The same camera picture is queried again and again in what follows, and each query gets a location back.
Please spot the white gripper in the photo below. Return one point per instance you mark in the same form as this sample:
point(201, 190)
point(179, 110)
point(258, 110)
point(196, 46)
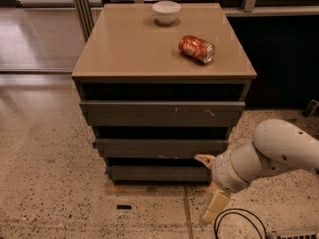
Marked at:
point(223, 170)

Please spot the grey drawer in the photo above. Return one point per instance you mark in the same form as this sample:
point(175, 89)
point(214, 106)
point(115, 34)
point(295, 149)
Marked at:
point(158, 148)
point(162, 113)
point(158, 173)

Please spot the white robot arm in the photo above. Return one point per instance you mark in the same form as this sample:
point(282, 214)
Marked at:
point(277, 147)

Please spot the grey drawer cabinet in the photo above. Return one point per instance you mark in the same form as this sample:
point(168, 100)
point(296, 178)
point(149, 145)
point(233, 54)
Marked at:
point(131, 57)

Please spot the grey bottom drawer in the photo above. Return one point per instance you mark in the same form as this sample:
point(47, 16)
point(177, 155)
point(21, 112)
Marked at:
point(158, 173)

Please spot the grey top drawer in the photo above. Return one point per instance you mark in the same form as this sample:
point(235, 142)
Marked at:
point(162, 113)

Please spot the white floor power strip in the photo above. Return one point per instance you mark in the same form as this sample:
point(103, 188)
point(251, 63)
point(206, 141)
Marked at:
point(293, 235)

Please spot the dark object on floor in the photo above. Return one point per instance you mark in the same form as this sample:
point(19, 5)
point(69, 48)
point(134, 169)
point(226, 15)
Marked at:
point(312, 108)

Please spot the red soda can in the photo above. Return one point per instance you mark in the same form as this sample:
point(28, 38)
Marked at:
point(197, 48)

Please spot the white ceramic bowl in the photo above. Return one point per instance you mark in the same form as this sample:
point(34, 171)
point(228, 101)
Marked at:
point(165, 12)

